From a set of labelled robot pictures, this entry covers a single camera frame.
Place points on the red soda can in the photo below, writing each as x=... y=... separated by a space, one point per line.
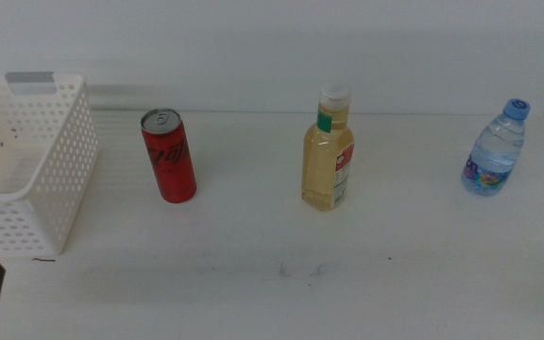
x=170 y=160

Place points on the white perforated plastic basket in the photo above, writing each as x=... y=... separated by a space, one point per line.
x=64 y=189

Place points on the yellow juice bottle white cap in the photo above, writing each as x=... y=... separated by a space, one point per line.
x=321 y=165

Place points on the water bottle blue cap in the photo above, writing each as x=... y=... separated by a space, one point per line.
x=494 y=151

